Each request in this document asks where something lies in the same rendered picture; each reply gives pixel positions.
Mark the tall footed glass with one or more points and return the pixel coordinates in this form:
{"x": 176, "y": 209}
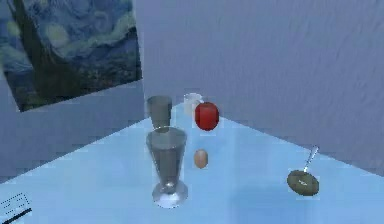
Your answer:
{"x": 168, "y": 160}

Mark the silver spoon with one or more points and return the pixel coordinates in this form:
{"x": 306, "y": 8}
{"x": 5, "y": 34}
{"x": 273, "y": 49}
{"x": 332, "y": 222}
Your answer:
{"x": 311, "y": 158}

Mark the red apple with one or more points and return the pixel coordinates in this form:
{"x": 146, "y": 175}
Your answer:
{"x": 206, "y": 116}

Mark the grey glass cup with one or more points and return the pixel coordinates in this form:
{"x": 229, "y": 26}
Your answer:
{"x": 159, "y": 111}

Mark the brown egg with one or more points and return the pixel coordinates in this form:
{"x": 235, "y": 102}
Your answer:
{"x": 201, "y": 158}

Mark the blue swirling night painting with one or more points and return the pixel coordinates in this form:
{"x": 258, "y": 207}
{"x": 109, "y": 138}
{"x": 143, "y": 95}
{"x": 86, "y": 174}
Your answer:
{"x": 66, "y": 46}

